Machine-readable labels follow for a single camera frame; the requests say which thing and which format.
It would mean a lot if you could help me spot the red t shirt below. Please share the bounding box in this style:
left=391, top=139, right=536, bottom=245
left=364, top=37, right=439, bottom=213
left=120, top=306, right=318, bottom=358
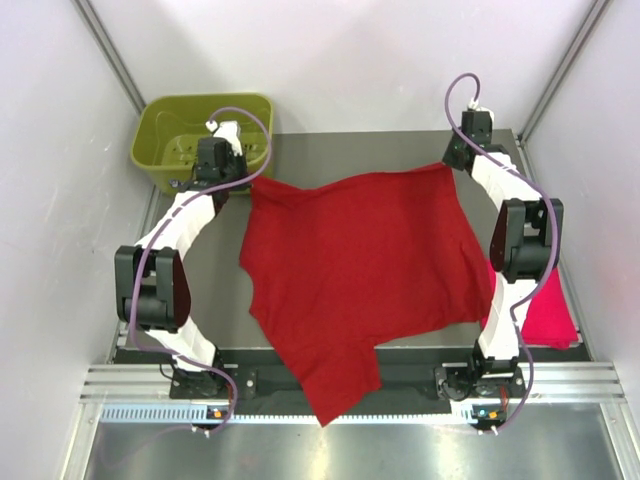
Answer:
left=239, top=164, right=493, bottom=425

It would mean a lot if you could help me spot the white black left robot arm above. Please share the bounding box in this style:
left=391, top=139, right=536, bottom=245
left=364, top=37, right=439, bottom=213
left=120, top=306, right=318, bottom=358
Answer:
left=114, top=120, right=248, bottom=398

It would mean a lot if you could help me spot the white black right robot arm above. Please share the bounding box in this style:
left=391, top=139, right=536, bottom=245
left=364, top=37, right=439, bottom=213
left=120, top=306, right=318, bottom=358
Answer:
left=436, top=107, right=564, bottom=402

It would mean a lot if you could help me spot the olive green plastic basket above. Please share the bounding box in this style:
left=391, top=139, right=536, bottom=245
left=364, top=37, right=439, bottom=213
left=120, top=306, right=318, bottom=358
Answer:
left=130, top=93, right=274, bottom=196

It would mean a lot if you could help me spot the folded pink t shirt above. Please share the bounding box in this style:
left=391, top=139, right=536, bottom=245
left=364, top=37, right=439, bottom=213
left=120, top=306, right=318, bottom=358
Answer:
left=522, top=268, right=578, bottom=350

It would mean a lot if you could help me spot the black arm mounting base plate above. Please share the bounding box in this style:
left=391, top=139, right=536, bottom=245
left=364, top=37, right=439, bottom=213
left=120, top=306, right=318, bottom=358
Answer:
left=112, top=347, right=526, bottom=415

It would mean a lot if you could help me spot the aluminium frame rail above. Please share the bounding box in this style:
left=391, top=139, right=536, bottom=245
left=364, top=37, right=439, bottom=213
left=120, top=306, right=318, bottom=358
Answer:
left=80, top=362, right=626, bottom=403

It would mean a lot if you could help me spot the slotted grey cable duct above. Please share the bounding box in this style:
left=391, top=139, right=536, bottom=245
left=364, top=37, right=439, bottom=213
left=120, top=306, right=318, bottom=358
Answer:
left=100, top=403, right=501, bottom=426

